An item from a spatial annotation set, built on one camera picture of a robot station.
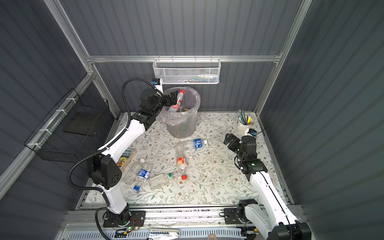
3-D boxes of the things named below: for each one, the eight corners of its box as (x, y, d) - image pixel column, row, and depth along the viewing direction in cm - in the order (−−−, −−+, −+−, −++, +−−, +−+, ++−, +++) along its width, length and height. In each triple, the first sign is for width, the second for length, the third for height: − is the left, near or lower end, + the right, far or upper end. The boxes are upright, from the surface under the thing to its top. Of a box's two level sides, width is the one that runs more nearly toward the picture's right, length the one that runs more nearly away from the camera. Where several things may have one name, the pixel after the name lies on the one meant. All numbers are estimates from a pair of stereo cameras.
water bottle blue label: (132, 190, 83) (130, 189, 81) (144, 165, 93) (143, 162, 90) (142, 193, 82) (140, 191, 80) (153, 166, 92) (151, 164, 90)
